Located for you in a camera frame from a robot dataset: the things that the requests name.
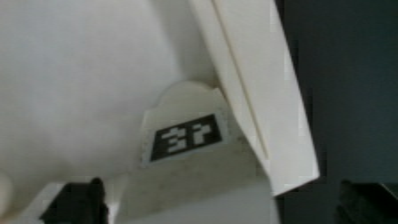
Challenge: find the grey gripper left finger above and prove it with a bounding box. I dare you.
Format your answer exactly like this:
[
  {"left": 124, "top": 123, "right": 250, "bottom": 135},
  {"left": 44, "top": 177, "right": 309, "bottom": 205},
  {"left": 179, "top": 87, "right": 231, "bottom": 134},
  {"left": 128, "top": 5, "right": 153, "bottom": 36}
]
[{"left": 39, "top": 178, "right": 108, "bottom": 224}]

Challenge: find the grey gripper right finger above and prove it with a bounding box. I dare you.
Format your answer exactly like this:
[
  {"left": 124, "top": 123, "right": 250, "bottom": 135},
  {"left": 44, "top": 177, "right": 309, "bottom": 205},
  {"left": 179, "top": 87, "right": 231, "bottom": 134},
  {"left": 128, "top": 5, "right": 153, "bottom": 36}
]
[{"left": 334, "top": 180, "right": 398, "bottom": 224}]

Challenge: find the white square table top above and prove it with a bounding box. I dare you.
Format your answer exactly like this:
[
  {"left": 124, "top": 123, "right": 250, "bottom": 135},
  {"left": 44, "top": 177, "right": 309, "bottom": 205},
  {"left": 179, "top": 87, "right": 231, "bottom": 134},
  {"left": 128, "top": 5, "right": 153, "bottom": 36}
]
[{"left": 0, "top": 0, "right": 229, "bottom": 224}]

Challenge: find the white U-shaped obstacle fence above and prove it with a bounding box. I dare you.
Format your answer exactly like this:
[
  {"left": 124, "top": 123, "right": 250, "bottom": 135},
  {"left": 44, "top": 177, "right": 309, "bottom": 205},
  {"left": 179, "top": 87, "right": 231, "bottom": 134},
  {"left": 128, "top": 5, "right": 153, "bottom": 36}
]
[{"left": 210, "top": 0, "right": 323, "bottom": 197}]

